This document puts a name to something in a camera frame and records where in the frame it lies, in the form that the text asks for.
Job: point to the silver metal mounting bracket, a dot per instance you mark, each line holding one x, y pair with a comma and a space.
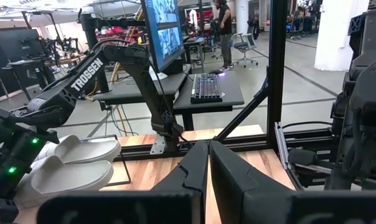
157, 145

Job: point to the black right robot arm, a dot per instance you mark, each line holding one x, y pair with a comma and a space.
88, 73

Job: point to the backlit computer keyboard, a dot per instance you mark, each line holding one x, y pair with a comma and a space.
206, 88

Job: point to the grey office chair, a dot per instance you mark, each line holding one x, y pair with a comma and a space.
245, 46

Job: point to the grey slide sandal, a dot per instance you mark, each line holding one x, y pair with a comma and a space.
66, 180
85, 149

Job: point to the white pillar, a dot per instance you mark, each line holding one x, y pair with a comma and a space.
340, 34

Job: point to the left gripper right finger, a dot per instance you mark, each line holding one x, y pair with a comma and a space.
231, 177

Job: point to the glowing computer mouse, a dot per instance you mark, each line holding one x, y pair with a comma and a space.
222, 72

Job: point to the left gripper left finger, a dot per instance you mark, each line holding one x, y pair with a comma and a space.
191, 174

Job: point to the computer monitor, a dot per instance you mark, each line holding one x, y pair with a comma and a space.
163, 34

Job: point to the black background workstation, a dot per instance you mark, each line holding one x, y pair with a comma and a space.
16, 46

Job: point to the grey monitor desk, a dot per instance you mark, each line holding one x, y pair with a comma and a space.
150, 88

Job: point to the person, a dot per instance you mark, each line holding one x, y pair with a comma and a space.
225, 31

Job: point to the black aluminium rig frame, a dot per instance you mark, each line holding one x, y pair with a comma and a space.
276, 62

